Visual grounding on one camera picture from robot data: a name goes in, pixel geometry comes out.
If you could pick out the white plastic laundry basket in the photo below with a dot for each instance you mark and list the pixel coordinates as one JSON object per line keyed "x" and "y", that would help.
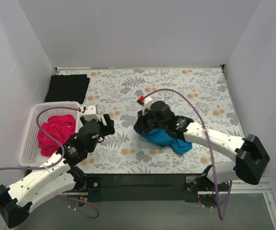
{"x": 30, "y": 153}

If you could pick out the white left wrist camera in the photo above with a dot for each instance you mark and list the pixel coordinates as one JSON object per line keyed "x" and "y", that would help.
{"x": 89, "y": 112}

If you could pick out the crumpled pink t shirt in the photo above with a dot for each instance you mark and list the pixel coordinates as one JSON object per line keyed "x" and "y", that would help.
{"x": 60, "y": 128}

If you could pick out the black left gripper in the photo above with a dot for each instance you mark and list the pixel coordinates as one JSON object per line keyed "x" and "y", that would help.
{"x": 103, "y": 126}

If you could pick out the blue t shirt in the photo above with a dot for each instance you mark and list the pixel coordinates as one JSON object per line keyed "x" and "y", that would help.
{"x": 162, "y": 139}

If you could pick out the aluminium frame rail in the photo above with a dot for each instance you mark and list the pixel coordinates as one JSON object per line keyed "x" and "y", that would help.
{"x": 249, "y": 207}

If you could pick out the floral patterned tablecloth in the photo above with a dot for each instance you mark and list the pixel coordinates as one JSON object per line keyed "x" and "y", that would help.
{"x": 200, "y": 94}

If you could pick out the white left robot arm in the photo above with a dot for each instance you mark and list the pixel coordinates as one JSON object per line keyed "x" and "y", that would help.
{"x": 60, "y": 173}

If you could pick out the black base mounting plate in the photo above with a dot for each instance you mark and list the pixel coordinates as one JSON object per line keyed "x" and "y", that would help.
{"x": 136, "y": 187}

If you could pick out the folded black t shirt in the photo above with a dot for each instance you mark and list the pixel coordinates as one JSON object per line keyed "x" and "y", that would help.
{"x": 71, "y": 88}

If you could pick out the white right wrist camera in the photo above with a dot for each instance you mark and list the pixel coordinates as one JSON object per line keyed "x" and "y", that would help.
{"x": 146, "y": 103}

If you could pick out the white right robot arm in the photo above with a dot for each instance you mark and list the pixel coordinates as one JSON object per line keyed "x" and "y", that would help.
{"x": 248, "y": 157}

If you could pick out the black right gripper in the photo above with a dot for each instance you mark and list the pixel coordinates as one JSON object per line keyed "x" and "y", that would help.
{"x": 140, "y": 125}

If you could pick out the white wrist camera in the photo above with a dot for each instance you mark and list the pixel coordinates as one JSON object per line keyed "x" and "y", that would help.
{"x": 146, "y": 103}
{"x": 89, "y": 112}

